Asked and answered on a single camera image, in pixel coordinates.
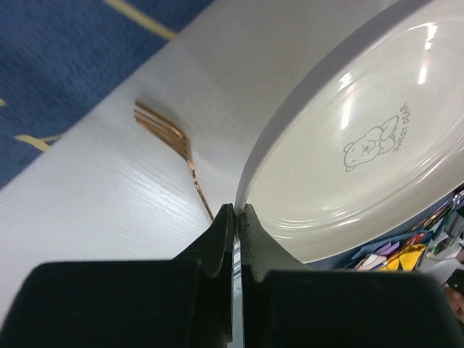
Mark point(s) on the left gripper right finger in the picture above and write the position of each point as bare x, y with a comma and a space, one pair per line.
288, 304

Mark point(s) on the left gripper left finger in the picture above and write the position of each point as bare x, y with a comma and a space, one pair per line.
183, 302

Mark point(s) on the cream ceramic plate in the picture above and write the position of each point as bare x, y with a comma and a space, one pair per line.
371, 137

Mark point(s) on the brown fork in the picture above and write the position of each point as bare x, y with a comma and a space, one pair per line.
174, 138

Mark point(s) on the blue fish placemat cloth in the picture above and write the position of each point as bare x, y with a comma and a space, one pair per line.
59, 59

